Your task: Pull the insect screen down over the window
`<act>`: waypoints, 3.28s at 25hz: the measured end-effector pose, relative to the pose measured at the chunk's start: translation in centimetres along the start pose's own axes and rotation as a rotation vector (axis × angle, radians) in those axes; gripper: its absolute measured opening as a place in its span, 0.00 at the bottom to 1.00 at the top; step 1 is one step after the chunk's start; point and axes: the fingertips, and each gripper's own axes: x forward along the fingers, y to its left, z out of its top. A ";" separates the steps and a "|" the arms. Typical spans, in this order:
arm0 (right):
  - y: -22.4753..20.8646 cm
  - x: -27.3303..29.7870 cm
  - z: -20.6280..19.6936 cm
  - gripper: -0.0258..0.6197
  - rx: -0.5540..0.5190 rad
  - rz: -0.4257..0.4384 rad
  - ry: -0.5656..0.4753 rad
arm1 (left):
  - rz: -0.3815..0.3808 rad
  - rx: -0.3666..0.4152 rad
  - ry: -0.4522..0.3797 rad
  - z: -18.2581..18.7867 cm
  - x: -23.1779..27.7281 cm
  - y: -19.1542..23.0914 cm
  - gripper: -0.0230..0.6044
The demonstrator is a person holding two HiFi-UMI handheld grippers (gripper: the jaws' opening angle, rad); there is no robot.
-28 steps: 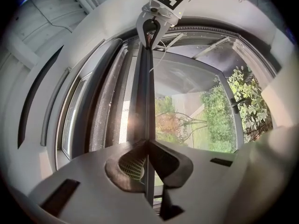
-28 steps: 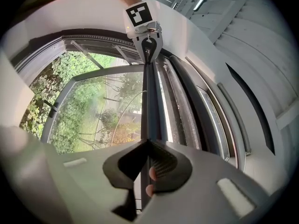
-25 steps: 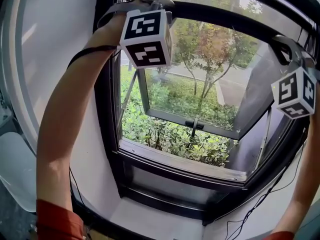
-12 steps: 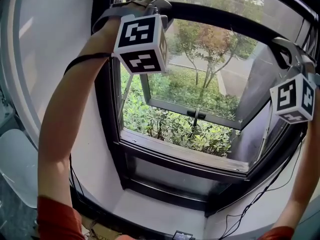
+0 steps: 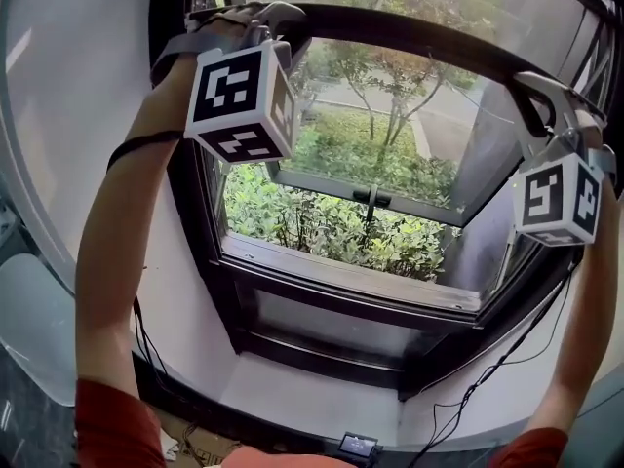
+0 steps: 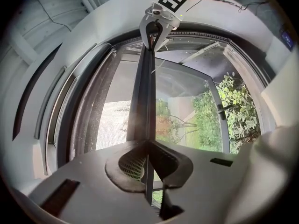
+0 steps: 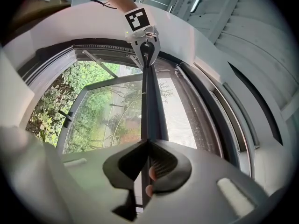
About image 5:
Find large cardboard box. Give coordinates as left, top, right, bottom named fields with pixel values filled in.
left=150, top=407, right=245, bottom=468

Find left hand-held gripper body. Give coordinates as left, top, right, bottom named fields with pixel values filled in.
left=183, top=19, right=301, bottom=165

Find person's left forearm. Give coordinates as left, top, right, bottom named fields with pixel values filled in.
left=74, top=41, right=235, bottom=409

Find black window frame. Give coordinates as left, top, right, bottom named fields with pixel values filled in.
left=145, top=0, right=624, bottom=404

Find person's left hand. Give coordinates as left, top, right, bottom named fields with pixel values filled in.
left=187, top=2, right=267, bottom=51

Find small black display device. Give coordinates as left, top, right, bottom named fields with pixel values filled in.
left=338, top=431, right=380, bottom=468

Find green bushes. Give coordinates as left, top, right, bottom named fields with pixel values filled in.
left=221, top=109, right=462, bottom=282

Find person's right forearm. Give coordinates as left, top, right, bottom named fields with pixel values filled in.
left=524, top=187, right=624, bottom=438

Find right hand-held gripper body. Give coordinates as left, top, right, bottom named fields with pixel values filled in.
left=513, top=97, right=618, bottom=248

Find small trees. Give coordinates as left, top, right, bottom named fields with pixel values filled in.
left=301, top=41, right=484, bottom=151

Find black window sash handle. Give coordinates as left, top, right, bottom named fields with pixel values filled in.
left=351, top=185, right=393, bottom=223

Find grey wrist strap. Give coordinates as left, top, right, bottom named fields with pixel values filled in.
left=149, top=30, right=248, bottom=87
left=587, top=142, right=619, bottom=202

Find white plastic chair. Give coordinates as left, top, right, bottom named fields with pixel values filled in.
left=0, top=253, right=79, bottom=409

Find open glass window sash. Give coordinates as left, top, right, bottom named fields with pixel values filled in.
left=218, top=0, right=586, bottom=229

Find black cable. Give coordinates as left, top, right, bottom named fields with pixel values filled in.
left=418, top=260, right=577, bottom=468
left=105, top=132, right=184, bottom=379

